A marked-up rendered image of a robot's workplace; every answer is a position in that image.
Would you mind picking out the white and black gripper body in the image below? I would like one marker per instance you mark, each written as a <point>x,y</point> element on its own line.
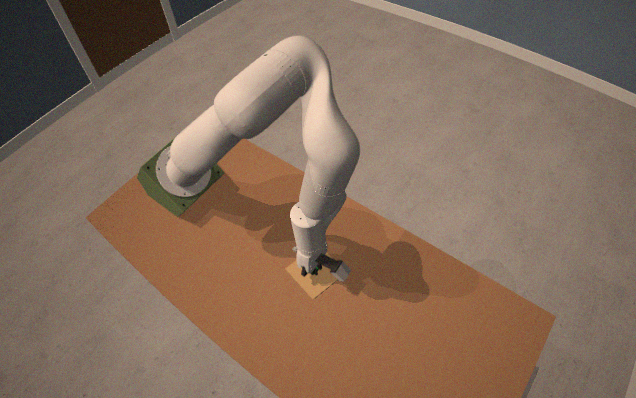
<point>308,261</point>

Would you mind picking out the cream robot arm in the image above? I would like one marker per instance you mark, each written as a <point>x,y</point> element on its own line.
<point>296,67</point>

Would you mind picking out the tan flat mat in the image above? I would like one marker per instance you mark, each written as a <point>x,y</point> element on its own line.
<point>313,285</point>

